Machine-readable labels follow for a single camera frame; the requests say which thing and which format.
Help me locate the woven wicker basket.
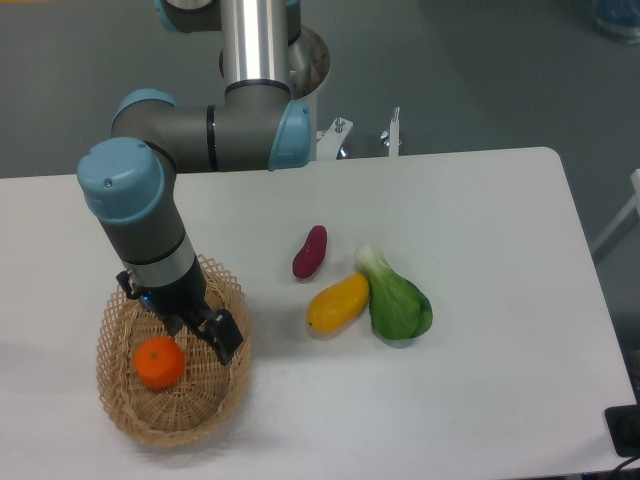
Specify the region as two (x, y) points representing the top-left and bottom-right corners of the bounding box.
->
(96, 255), (252, 447)

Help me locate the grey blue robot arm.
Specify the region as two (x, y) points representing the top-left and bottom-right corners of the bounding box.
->
(77, 1), (312, 364)

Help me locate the white frame at right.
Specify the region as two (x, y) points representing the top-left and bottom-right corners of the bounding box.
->
(590, 169), (639, 264)

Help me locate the orange fruit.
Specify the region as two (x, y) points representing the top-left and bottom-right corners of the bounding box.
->
(133, 337), (186, 389)

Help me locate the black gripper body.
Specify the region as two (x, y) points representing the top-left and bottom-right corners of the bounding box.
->
(116, 263), (211, 336)

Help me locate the purple sweet potato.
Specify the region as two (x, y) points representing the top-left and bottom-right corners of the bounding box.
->
(292, 225), (328, 280)

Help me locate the white table clamp bracket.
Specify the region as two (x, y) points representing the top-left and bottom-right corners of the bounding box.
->
(314, 106), (403, 161)

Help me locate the yellow mango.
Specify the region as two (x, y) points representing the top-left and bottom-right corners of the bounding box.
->
(306, 273), (369, 334)

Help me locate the black device at edge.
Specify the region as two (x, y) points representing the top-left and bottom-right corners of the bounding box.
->
(604, 404), (639, 458)

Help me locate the green bok choy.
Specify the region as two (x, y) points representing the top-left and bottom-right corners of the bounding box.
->
(354, 244), (433, 341)

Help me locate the blue object top right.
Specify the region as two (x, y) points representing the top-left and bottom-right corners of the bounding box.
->
(590, 0), (639, 44)

